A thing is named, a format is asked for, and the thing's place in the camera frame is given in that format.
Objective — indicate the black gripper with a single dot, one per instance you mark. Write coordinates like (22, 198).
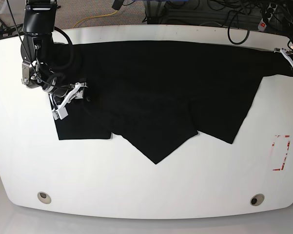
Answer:
(58, 87)

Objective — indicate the black T-shirt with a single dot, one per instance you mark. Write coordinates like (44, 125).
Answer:
(159, 94)

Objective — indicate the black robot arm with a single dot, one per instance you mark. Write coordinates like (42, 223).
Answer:
(50, 60)

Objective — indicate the black tripod stand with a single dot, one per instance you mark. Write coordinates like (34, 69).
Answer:
(9, 31)

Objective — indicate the white power strip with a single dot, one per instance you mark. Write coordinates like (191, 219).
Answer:
(268, 10)

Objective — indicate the red tape rectangle marking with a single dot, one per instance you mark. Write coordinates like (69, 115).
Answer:
(279, 152)

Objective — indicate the left table cable grommet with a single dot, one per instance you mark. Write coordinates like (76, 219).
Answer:
(44, 198)

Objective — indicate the table cable grommet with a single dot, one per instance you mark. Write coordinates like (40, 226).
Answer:
(257, 199)
(44, 198)

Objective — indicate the right table cable grommet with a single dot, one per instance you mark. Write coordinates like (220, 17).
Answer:
(257, 199)

